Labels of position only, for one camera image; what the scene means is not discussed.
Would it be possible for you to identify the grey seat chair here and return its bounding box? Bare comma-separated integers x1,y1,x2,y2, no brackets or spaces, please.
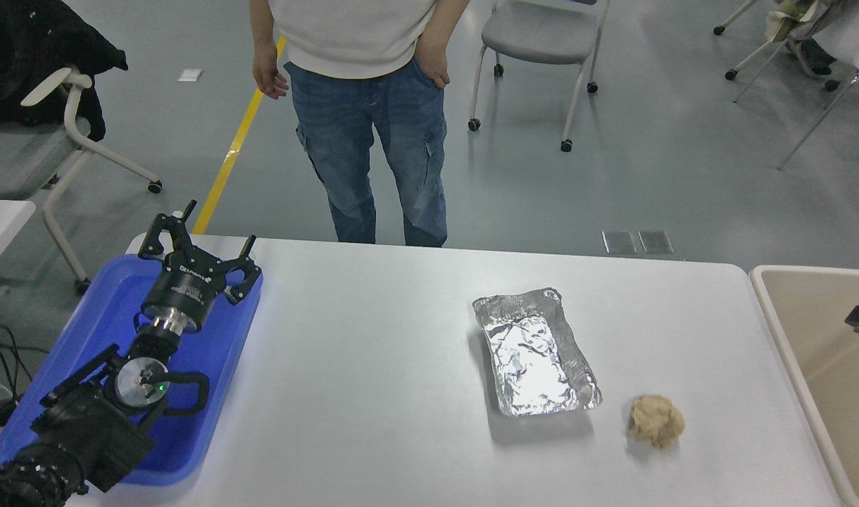
468,0,612,154

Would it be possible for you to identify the large pale bin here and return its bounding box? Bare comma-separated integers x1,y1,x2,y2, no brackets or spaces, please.
750,265,859,507

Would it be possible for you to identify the white frame office chair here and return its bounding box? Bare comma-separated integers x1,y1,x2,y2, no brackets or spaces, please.
0,67,163,295

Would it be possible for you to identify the white chair leg with castor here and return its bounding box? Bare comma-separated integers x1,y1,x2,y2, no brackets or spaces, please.
713,0,761,37

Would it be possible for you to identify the crumpled tan paper ball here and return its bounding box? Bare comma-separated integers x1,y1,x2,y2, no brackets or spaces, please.
627,394,685,450

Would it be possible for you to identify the person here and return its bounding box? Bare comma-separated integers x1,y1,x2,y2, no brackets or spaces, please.
766,0,859,80
249,0,470,248

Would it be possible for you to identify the blue plastic tray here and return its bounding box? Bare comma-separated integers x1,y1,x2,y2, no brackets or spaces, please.
0,253,264,488

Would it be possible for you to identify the person's right hand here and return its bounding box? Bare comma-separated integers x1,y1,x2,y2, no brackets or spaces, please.
251,42,290,100

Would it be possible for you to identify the black cable bundle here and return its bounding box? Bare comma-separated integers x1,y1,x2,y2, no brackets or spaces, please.
0,322,50,441

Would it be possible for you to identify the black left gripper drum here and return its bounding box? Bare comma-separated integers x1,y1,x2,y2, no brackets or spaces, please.
142,261,227,332

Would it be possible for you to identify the person's left hand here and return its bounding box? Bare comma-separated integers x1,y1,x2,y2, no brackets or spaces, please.
415,42,452,90

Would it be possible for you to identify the silver foil tray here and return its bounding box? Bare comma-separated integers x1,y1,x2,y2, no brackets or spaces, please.
471,287,603,418

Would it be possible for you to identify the black garment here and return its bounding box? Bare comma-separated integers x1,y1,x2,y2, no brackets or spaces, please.
0,0,130,142

